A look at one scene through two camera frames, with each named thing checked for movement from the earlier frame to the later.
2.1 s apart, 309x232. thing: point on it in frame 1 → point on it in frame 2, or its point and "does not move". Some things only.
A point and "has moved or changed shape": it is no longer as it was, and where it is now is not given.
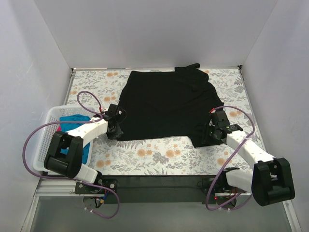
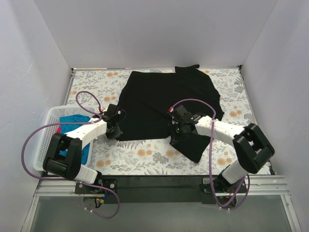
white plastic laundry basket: (55, 113) does not move
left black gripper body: (116, 130) does not move
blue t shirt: (66, 127) does not move
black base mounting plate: (149, 189) does not move
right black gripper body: (210, 135) → (176, 135)
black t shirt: (172, 103) has moved or changed shape
